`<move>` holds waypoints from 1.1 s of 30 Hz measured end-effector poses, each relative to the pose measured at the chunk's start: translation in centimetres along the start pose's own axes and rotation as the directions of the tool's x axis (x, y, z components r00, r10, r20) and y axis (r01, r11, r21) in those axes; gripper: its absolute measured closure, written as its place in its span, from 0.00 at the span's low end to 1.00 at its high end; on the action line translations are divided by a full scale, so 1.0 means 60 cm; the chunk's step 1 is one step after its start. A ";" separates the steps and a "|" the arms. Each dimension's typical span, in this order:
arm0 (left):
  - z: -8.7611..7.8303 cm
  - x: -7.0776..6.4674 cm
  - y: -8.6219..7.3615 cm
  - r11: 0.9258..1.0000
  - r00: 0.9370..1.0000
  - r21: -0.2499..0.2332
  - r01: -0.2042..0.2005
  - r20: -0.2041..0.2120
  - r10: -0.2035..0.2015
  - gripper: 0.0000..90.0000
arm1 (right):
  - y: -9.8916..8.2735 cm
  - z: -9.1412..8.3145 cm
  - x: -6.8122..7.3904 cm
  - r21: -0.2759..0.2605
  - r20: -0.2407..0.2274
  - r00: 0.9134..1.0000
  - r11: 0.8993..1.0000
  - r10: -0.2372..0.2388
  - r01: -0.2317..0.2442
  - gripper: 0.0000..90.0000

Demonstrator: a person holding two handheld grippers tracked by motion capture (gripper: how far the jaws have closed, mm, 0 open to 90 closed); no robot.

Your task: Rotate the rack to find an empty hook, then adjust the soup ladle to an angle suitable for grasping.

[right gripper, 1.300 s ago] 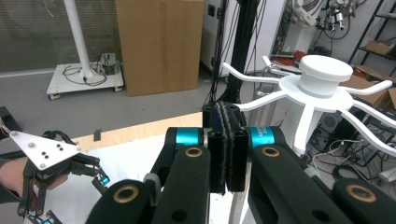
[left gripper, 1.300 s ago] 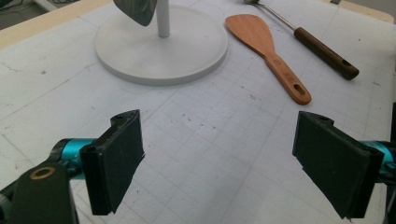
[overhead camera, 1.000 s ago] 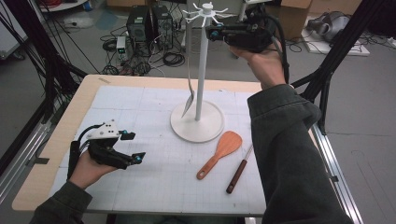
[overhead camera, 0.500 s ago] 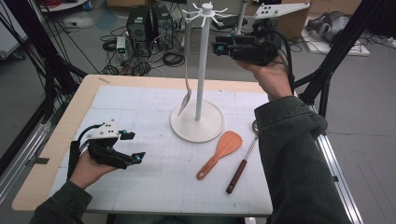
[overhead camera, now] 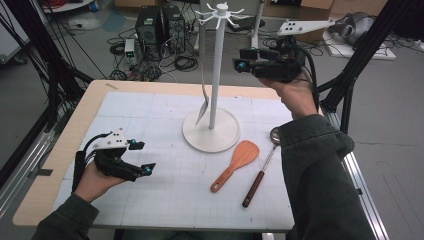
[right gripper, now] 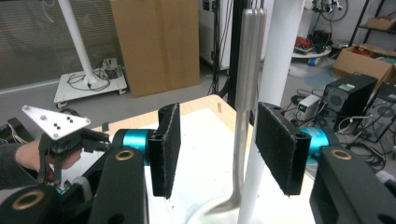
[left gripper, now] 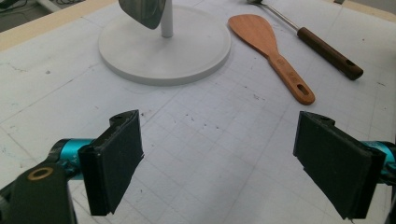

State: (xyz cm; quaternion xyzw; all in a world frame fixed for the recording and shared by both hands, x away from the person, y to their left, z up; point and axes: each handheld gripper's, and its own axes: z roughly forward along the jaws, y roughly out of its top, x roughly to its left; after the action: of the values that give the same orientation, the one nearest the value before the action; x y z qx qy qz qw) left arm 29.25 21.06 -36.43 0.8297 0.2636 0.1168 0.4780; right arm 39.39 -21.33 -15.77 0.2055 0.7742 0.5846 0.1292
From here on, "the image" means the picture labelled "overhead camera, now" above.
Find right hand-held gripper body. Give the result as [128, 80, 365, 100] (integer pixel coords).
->
[252, 18, 336, 83]

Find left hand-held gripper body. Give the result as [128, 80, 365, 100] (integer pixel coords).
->
[93, 129, 144, 183]

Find metal spatula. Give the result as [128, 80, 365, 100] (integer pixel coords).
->
[194, 13, 210, 127]

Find white utensil hook stand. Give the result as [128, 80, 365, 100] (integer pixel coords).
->
[182, 1, 250, 154]

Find wooden rice paddle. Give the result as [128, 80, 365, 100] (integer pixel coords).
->
[209, 139, 260, 194]

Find metal ladle with wooden handle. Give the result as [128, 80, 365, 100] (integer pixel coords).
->
[242, 126, 283, 208]

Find person's left hand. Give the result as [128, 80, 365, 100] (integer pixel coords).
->
[73, 162, 126, 203]

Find person's right hand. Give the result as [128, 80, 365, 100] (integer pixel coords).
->
[258, 73, 321, 120]

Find black floor box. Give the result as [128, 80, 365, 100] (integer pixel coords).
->
[229, 16, 266, 33]

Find cardboard box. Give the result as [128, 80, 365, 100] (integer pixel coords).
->
[294, 0, 334, 44]

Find black computer tower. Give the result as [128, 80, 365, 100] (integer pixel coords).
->
[162, 4, 186, 54]
[135, 5, 161, 46]

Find grey rounded device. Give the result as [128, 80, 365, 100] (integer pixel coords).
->
[328, 12, 376, 46]

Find white floor board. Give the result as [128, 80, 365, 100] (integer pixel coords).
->
[322, 21, 397, 61]

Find small white power supply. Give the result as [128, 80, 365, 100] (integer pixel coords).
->
[124, 38, 137, 66]

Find loose black floor cables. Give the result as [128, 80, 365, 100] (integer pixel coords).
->
[263, 34, 324, 57]

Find right hand-held gripper black cable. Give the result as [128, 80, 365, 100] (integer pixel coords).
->
[296, 46, 321, 113]

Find hand-held gripper black cable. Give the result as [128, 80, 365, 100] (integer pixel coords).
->
[296, 46, 321, 113]
[71, 132, 113, 193]

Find left hand-held gripper black cable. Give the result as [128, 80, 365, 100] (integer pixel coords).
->
[71, 132, 113, 193]

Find coiled black cable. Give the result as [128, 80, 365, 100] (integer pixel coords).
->
[174, 55, 199, 73]

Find black table bracket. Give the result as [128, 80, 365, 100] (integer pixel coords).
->
[28, 168, 54, 178]

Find black metal frame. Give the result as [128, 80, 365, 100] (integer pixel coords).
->
[316, 0, 414, 136]

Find aluminium rail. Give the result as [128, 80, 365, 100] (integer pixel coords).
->
[0, 129, 56, 218]
[324, 109, 389, 240]

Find black frame with cables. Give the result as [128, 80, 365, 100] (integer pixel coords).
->
[0, 0, 94, 131]

